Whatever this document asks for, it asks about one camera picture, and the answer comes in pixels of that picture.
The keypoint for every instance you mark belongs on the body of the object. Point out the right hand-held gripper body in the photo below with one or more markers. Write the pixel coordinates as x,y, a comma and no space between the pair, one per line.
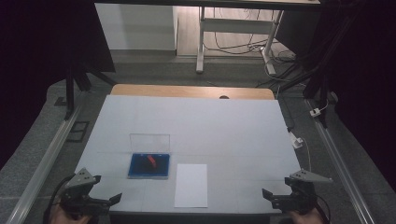
303,177

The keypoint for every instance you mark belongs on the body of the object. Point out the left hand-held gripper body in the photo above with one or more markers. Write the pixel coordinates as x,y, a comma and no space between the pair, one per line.
81,181

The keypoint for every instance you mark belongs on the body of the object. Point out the blue box with clear lid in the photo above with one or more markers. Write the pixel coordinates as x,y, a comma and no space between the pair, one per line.
137,168

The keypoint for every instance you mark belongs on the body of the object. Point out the red stamp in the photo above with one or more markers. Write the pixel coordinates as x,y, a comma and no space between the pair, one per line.
151,159

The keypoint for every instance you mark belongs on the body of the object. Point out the person's right hand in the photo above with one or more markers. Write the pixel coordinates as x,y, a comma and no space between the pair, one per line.
306,219

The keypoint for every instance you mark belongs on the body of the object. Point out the person's left hand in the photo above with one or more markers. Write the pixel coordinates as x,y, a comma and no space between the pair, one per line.
60,218

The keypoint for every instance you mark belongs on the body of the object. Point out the white charger plug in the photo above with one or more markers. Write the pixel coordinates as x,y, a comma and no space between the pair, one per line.
296,141

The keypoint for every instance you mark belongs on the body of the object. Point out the small white adapter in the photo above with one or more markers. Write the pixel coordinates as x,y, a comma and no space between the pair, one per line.
315,112

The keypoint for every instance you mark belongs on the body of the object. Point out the white paper sheet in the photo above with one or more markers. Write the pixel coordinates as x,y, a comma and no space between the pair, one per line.
191,186

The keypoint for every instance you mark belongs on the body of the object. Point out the white table cover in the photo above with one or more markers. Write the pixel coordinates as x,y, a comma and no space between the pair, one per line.
218,130

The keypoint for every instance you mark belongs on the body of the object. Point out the black metal stand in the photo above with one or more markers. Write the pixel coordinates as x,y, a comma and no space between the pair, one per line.
70,90
317,84

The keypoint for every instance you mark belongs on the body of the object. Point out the black curtain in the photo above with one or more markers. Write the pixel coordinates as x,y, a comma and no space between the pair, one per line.
34,46
367,77

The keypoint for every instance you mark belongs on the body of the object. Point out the wooden table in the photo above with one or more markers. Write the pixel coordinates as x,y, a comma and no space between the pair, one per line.
186,91

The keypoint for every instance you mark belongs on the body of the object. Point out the white cabinet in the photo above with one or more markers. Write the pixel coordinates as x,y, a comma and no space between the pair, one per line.
137,26

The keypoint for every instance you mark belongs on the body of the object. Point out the aluminium rail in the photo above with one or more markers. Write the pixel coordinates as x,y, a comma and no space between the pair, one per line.
43,168
339,168

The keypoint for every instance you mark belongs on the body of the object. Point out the black floor frame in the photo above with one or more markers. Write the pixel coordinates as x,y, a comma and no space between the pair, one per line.
77,131

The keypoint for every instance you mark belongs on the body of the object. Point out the white desk frame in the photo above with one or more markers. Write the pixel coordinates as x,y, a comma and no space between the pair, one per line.
236,25

